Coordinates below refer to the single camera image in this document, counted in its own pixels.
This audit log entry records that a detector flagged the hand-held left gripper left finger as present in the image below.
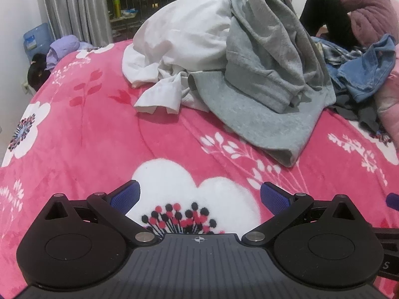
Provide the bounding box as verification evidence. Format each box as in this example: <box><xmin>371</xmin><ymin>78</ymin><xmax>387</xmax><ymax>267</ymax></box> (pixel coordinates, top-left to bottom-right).
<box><xmin>44</xmin><ymin>180</ymin><xmax>159</xmax><ymax>246</ymax></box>

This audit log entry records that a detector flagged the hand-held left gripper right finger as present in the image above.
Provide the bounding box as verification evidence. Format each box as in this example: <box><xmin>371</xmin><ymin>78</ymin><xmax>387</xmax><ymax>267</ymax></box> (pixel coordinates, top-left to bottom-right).
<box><xmin>241</xmin><ymin>181</ymin><xmax>359</xmax><ymax>246</ymax></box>

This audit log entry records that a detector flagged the grey sweatshirt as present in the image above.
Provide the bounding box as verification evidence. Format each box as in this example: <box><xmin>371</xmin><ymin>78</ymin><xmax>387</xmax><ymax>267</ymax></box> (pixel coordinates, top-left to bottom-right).
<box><xmin>187</xmin><ymin>0</ymin><xmax>337</xmax><ymax>167</ymax></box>

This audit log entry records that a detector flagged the white garment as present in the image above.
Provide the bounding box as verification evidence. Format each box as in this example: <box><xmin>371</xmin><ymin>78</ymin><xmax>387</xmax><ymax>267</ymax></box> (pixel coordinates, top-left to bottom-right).
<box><xmin>121</xmin><ymin>0</ymin><xmax>233</xmax><ymax>114</ymax></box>

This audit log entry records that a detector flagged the pink floral blanket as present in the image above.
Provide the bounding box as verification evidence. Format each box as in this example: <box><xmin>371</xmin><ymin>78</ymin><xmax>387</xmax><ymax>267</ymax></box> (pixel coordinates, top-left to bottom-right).
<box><xmin>0</xmin><ymin>39</ymin><xmax>399</xmax><ymax>299</ymax></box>

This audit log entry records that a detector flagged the pink quilt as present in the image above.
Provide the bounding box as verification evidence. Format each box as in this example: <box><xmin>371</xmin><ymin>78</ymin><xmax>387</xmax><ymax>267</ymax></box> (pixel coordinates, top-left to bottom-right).
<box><xmin>374</xmin><ymin>50</ymin><xmax>399</xmax><ymax>148</ymax></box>

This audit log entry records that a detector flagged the blue denim garment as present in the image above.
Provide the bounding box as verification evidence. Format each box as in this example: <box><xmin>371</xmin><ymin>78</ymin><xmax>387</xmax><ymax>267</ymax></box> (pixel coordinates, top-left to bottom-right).
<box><xmin>337</xmin><ymin>34</ymin><xmax>397</xmax><ymax>103</ymax></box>

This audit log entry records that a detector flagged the black fluffy object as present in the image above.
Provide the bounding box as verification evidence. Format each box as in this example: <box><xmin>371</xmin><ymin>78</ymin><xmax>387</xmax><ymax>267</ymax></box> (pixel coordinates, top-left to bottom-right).
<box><xmin>27</xmin><ymin>53</ymin><xmax>52</xmax><ymax>91</ymax></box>

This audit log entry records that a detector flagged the plaid shirt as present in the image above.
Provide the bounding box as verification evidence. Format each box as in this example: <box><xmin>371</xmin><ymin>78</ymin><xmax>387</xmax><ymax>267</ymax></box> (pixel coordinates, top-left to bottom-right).
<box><xmin>312</xmin><ymin>36</ymin><xmax>371</xmax><ymax>66</ymax></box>

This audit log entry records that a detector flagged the lavender garment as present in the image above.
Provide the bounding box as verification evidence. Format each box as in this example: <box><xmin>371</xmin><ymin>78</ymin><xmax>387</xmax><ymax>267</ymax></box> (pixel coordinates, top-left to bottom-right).
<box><xmin>46</xmin><ymin>35</ymin><xmax>94</xmax><ymax>71</ymax></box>

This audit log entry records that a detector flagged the blue water jug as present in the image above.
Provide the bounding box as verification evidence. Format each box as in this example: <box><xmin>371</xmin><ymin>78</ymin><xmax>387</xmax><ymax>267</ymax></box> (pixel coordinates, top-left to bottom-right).
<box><xmin>23</xmin><ymin>22</ymin><xmax>53</xmax><ymax>61</ymax></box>

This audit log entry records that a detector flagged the grey curtain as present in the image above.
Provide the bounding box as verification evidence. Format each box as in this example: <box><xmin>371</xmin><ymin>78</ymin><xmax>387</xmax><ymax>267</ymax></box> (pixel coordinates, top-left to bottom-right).
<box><xmin>34</xmin><ymin>0</ymin><xmax>114</xmax><ymax>46</ymax></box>

